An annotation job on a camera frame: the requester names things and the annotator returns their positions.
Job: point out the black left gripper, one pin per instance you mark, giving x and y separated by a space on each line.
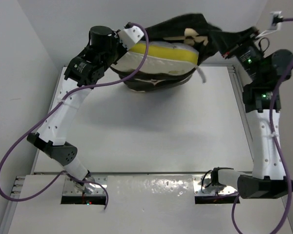
115 38

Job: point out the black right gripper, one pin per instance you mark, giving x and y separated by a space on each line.
243 48

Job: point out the cream pillow with yellow edge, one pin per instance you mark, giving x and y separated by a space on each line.
165 62

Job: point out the black pillowcase with beige flowers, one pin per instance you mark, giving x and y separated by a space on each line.
191 29

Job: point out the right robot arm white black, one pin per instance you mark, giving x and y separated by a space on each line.
269 178

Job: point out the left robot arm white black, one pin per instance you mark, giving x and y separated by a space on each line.
80 77

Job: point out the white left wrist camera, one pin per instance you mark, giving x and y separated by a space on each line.
130 36

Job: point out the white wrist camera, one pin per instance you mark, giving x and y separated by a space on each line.
130 36
275 24

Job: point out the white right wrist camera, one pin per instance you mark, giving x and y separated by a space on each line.
275 24

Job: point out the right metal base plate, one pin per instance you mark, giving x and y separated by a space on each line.
202 187

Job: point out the metal base plate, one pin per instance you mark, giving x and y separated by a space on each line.
202 187
72 188

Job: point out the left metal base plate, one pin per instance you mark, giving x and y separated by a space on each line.
72 188

